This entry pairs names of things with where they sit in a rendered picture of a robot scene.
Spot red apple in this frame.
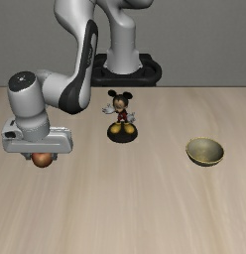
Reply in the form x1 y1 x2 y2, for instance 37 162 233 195
31 153 54 169

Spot small toy figure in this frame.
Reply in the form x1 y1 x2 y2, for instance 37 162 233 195
101 88 139 144

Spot olive green bowl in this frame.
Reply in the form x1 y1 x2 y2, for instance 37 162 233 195
184 137 225 168

